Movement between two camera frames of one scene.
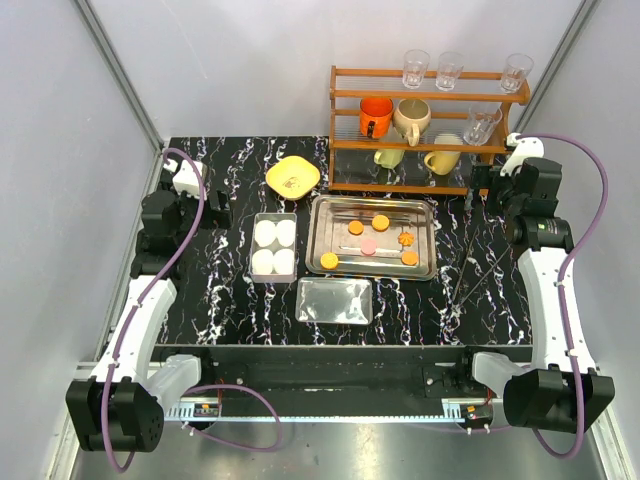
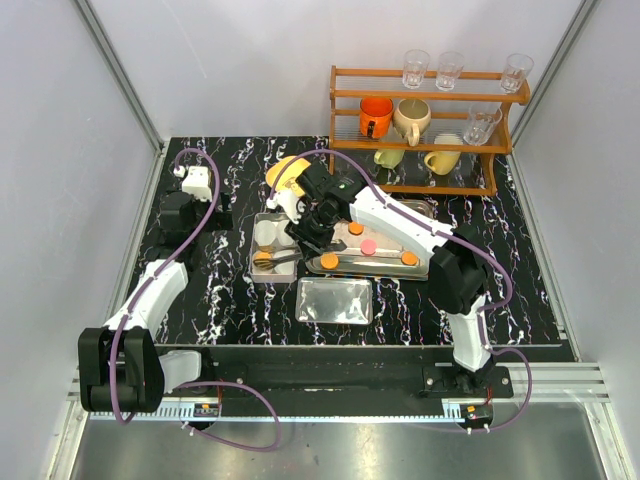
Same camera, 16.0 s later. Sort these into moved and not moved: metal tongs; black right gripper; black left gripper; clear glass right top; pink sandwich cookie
Moved: black right gripper; metal tongs
Not moved: clear glass right top; black left gripper; pink sandwich cookie
